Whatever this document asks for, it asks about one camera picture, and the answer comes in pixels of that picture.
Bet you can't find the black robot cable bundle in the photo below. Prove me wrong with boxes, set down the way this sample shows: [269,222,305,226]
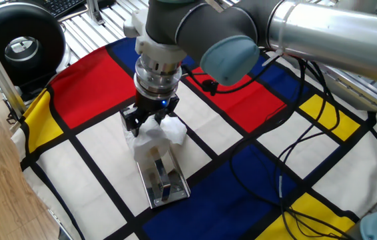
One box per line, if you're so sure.
[181,49,359,240]

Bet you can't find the cable with silver connector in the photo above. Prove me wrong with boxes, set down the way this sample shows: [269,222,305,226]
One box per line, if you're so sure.
[268,59,332,240]

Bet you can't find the small aluminium upright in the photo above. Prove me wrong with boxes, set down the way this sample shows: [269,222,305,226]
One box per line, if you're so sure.
[86,0,106,26]

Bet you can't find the black computer keyboard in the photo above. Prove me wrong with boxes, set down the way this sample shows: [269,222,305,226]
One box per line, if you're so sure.
[40,0,87,19]

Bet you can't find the colour block grid tablecloth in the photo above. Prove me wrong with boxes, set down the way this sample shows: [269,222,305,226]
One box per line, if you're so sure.
[10,36,377,240]

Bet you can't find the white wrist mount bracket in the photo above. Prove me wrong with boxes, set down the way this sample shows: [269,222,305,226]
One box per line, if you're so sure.
[123,8,189,65]

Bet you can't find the aluminium table edge rail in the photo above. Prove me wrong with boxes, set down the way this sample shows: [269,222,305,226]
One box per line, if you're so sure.
[318,63,377,121]

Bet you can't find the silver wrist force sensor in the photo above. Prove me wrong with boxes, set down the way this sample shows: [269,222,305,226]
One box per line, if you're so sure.
[133,55,183,101]

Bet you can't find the white toilet paper roll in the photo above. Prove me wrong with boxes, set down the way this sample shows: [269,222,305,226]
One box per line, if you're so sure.
[124,115,189,164]

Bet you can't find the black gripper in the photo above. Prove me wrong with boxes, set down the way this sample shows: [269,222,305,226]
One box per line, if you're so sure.
[120,91,180,138]

